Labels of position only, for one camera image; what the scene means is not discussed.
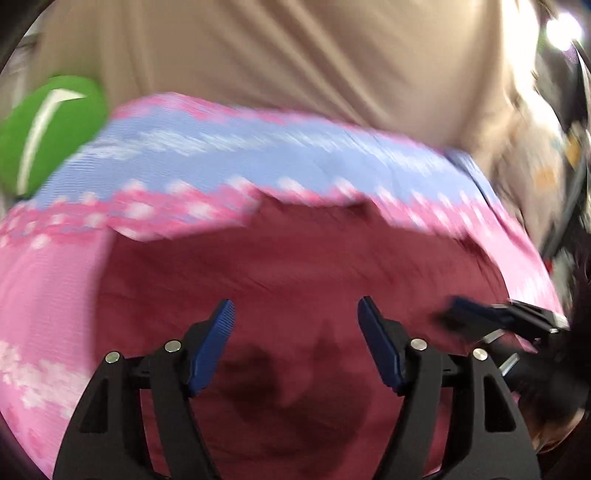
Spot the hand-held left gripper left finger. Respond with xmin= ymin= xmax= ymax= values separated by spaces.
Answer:
xmin=53 ymin=299 xmax=236 ymax=480

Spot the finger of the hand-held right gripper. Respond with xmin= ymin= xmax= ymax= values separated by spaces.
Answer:
xmin=431 ymin=296 xmax=571 ymax=336

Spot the green plush pillow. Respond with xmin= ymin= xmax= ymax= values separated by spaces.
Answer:
xmin=0 ymin=75 xmax=110 ymax=202

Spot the maroon puffer jacket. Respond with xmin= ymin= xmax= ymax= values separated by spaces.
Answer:
xmin=95 ymin=191 xmax=525 ymax=480

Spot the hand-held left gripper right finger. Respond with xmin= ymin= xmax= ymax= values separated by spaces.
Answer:
xmin=358 ymin=296 xmax=541 ymax=480

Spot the beige draped cloth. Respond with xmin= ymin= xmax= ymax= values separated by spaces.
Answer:
xmin=34 ymin=0 xmax=548 ymax=155

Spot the pink rose-print bedsheet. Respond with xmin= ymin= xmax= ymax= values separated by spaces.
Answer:
xmin=0 ymin=91 xmax=571 ymax=480

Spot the cream floral cloth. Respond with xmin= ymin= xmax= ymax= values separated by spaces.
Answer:
xmin=485 ymin=88 xmax=580 ymax=252

